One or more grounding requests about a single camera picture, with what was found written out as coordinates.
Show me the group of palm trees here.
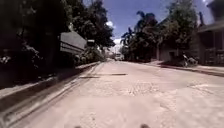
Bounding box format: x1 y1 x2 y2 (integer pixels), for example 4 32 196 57
119 10 160 62

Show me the pale vehicle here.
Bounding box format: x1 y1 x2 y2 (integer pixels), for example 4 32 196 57
114 53 125 62

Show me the pale concrete road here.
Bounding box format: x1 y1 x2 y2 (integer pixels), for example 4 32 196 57
13 59 224 128

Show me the row of dark trees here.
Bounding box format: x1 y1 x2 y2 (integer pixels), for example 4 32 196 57
0 0 116 84

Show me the large leafy tree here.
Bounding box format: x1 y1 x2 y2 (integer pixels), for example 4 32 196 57
159 0 200 64

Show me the concrete gutter strip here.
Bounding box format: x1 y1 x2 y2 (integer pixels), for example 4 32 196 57
0 63 99 128

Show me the building with porch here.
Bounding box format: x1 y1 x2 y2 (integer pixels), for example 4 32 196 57
196 0 224 67

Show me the raised concrete kerb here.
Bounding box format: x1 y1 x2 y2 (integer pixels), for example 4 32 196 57
0 61 101 99

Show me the grey concrete wall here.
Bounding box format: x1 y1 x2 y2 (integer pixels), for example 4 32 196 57
156 43 181 63

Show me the concrete pavement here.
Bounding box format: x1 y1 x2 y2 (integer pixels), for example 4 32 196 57
146 60 224 78

